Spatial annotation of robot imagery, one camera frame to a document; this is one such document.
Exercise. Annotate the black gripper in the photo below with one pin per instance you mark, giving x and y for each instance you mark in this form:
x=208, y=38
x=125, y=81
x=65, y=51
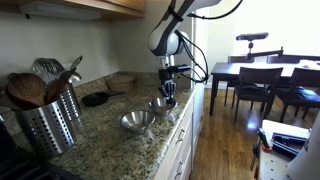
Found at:
x=166, y=76

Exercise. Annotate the steel bowl holding chickpeas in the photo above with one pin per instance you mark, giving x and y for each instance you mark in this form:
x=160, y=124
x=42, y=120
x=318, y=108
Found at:
x=158, y=106

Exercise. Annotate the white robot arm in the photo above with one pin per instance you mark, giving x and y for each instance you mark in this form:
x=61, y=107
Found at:
x=166, y=43

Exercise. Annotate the empty steel bowl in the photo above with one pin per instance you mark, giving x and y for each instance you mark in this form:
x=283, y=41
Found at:
x=136, y=120

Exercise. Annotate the wooden drawer cabinet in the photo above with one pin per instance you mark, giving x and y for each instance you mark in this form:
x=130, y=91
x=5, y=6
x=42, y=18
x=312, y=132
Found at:
x=188, y=126

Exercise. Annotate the dark dining table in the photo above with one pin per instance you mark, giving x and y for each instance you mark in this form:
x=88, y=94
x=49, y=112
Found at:
x=226, y=68

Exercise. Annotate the dark dining chair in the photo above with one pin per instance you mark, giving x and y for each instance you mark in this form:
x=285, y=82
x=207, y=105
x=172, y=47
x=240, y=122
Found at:
x=301, y=95
x=258, y=80
x=233, y=59
x=283, y=59

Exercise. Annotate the metal ladle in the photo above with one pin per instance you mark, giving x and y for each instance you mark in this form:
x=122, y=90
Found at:
x=76, y=61

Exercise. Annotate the perforated steel utensil holder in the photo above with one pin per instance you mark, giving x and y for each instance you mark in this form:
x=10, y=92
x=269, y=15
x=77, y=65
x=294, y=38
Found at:
x=46, y=130
x=71, y=103

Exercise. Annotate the black orange clamp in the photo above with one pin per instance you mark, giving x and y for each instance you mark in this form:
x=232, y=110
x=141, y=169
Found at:
x=263, y=140

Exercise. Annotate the black flat device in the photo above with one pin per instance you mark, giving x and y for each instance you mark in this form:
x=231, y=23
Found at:
x=286, y=143

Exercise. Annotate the perforated grey robot table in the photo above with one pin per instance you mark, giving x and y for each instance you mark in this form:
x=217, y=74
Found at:
x=276, y=166

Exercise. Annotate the wooden slotted spoon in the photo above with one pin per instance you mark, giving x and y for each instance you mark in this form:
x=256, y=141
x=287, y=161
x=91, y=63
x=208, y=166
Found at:
x=26, y=88

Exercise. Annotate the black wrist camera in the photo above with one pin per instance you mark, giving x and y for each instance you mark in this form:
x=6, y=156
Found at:
x=181, y=68

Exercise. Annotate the black stereo camera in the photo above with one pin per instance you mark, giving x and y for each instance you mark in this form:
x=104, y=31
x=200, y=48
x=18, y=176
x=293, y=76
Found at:
x=252, y=36

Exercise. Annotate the black camera stand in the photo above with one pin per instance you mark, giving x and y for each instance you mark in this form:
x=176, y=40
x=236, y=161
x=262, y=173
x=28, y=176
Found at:
x=263, y=54

